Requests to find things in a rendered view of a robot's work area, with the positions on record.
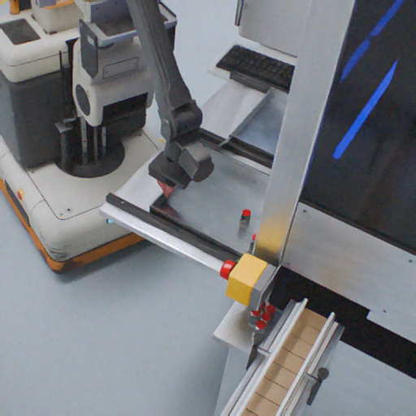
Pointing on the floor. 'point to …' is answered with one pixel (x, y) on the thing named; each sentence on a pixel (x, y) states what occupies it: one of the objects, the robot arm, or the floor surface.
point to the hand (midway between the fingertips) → (168, 193)
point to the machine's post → (296, 146)
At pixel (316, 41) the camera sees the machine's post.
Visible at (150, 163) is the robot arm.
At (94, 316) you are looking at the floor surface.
